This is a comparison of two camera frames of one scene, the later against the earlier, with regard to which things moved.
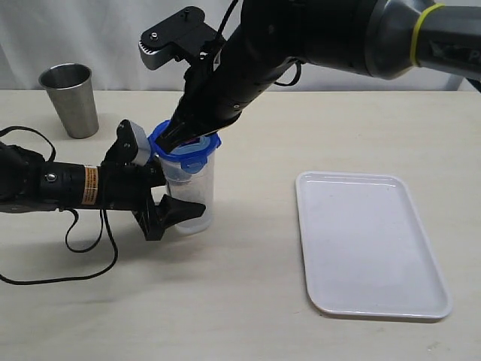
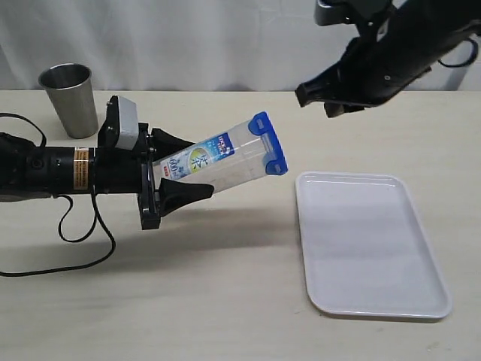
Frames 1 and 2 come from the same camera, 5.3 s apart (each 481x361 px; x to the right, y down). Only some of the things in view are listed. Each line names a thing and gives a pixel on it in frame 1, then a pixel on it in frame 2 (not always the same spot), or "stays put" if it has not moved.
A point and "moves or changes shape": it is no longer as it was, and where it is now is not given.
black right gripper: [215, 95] → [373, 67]
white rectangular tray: [366, 250] stays put
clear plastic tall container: [198, 187] moves or changes shape
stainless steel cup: [71, 89] stays put
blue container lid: [192, 156] → [260, 124]
